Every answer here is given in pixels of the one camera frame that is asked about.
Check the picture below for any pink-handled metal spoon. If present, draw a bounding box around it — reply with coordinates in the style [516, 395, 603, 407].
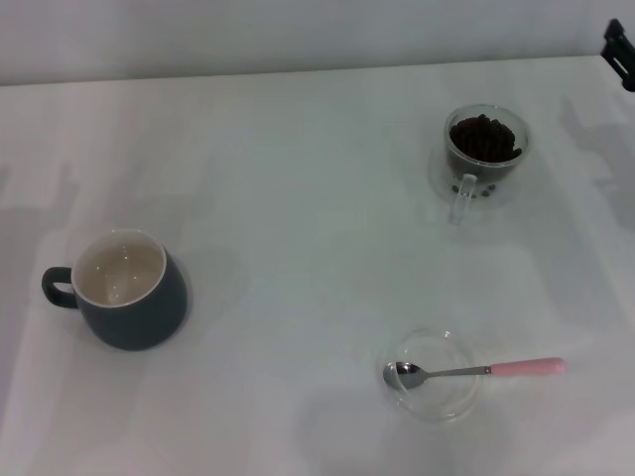
[382, 356, 567, 391]

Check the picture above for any dark blue ceramic mug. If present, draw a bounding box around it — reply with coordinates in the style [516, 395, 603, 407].
[41, 227, 190, 352]

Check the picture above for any coffee bean pile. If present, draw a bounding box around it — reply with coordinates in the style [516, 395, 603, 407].
[447, 113, 525, 183]

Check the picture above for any clear round glass dish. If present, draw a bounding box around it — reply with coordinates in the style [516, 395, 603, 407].
[379, 326, 485, 425]

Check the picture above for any clear double-wall glass cup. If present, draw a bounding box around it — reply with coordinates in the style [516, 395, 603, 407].
[444, 103, 532, 227]

